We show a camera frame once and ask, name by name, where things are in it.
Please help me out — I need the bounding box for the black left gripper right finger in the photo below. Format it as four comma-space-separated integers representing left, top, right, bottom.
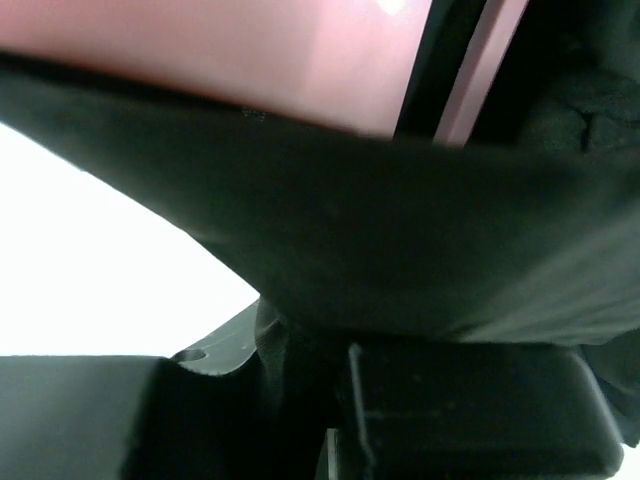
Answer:
327, 340, 624, 479

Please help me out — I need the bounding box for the black shirt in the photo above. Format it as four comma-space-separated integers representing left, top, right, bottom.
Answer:
1, 1, 639, 446

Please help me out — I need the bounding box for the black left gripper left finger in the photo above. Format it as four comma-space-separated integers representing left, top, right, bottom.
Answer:
1, 304, 330, 479

